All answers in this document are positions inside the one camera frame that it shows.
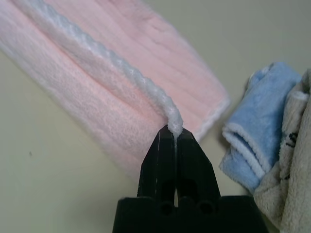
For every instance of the blue folded towel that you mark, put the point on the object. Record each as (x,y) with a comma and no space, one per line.
(262,109)

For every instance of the pink towel with print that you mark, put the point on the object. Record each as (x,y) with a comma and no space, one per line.
(102,85)

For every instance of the beige folded towel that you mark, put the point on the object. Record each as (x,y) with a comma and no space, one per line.
(291,157)

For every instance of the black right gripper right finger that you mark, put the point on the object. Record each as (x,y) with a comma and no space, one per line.
(194,167)

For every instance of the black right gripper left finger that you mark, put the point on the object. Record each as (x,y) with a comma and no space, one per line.
(160,167)

